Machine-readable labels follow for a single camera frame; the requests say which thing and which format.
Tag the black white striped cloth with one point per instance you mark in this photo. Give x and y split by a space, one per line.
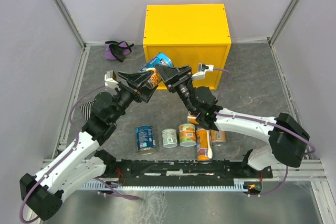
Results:
86 109

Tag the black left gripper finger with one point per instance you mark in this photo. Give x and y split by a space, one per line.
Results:
136 80
146 93

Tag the white slotted cable duct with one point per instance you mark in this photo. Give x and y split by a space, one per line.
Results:
236 187

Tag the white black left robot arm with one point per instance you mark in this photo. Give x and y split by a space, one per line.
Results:
82 160

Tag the green label small can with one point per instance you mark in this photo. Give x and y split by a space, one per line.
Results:
169 138

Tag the blue soup can with noodles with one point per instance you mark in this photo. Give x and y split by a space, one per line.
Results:
159 59

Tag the orange fruit label can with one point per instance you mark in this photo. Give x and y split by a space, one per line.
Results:
187 135

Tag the tall orange can with spoon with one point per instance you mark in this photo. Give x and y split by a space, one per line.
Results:
192 119

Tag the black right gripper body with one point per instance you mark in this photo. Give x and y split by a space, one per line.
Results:
177 80

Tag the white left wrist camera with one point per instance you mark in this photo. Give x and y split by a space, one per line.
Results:
110 80

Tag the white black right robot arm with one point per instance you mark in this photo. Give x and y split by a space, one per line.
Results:
286 141

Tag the yellow wooden box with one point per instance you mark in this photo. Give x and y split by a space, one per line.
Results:
189 34

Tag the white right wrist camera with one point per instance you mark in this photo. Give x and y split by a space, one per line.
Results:
201 71

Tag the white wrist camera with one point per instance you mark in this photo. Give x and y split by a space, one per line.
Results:
201 71
110 80

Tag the purple black cloth pouch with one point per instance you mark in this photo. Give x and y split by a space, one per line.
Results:
117 50

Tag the orange can far right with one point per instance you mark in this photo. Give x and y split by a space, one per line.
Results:
218 137

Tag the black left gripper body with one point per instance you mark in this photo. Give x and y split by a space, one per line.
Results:
135 92

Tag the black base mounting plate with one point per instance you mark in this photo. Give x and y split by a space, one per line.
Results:
178 173

